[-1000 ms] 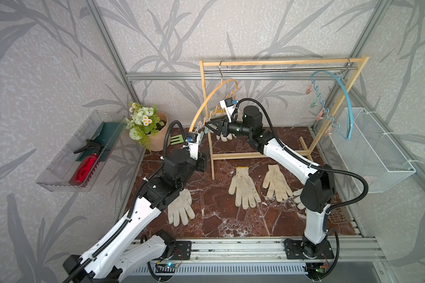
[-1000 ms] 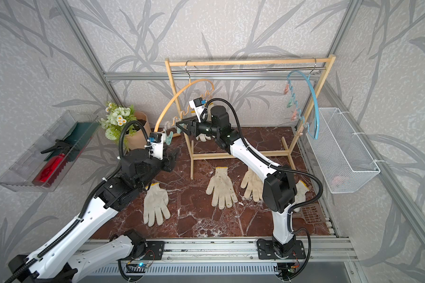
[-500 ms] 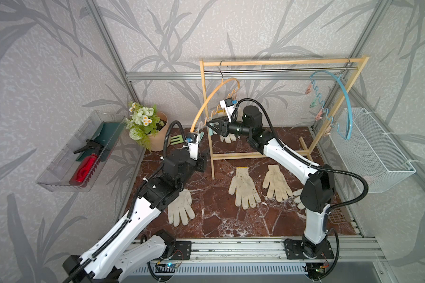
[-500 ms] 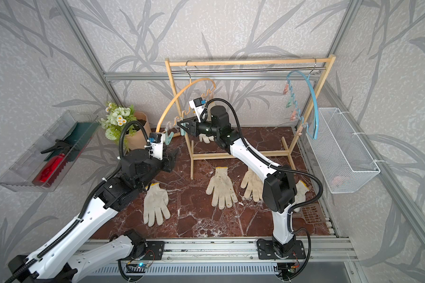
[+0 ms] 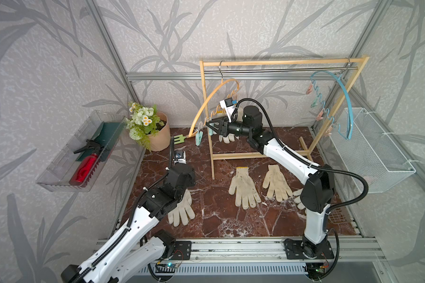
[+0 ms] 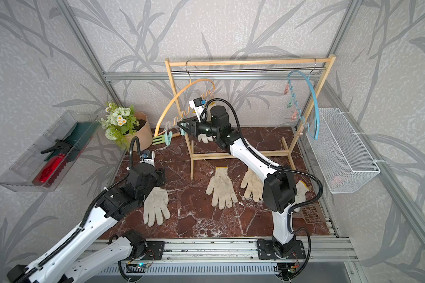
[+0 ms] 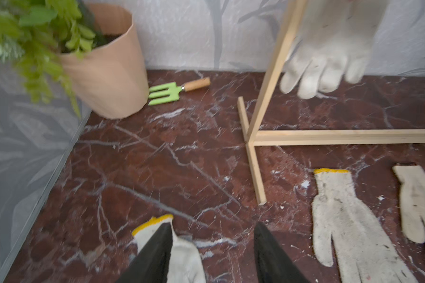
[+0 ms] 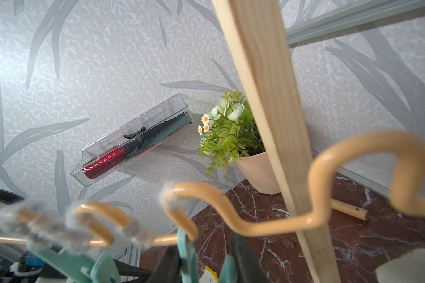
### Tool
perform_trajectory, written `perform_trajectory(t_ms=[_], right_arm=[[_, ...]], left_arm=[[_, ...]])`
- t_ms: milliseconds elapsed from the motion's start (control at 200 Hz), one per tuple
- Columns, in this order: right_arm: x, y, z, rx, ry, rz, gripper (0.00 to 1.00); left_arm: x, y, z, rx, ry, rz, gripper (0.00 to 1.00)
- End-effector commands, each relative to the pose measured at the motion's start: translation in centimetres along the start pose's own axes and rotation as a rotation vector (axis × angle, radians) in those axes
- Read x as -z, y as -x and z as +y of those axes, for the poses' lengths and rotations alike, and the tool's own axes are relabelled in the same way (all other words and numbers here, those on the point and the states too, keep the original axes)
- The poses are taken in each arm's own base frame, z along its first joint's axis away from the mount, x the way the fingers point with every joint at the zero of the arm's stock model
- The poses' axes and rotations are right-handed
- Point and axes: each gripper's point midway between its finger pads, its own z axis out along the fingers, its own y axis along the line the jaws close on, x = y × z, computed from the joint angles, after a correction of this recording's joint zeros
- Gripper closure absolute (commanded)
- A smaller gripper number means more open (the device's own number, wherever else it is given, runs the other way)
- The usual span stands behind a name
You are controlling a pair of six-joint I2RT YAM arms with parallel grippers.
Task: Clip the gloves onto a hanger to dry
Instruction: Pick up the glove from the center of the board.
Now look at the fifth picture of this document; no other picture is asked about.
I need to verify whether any white glove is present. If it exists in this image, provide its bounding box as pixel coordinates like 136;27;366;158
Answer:
293;189;305;211
229;167;262;210
168;189;196;227
218;134;239;144
263;165;293;202

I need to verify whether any orange clip hanger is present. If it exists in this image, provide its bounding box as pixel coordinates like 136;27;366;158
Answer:
187;60;240;138

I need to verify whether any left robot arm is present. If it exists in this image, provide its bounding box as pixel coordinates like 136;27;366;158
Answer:
61;138;196;283

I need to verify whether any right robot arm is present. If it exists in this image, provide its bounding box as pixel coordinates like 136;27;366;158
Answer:
206;99;369;246

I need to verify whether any teal clothespin clip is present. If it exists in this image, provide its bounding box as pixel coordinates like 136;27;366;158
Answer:
195;130;203;147

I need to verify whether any blue clip hanger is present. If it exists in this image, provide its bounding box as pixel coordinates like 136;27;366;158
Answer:
304;58;354;140

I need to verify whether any green garden fork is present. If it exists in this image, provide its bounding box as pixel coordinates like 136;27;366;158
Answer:
173;134;188;145

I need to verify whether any potted white flower plant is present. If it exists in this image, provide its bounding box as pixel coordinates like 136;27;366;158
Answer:
125;102;171;152

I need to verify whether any green trowel scoop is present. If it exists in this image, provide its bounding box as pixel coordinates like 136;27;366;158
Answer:
74;122;124;162

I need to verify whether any red spray bottle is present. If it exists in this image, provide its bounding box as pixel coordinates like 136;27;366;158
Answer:
70;139;104;187

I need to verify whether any wooden clothes rack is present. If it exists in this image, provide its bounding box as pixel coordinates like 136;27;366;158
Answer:
188;55;370;180

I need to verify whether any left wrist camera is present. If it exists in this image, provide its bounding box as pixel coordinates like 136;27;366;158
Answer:
174;150;187;164

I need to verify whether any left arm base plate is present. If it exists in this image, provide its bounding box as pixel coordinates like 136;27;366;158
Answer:
158;240;192;261

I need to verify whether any clear plastic wall bin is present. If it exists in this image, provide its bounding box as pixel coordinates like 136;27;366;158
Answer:
36;110;125;192

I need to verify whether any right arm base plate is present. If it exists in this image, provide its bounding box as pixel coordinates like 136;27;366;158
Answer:
283;237;334;260

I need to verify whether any white wire basket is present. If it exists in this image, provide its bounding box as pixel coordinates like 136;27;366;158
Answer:
331;107;416;193

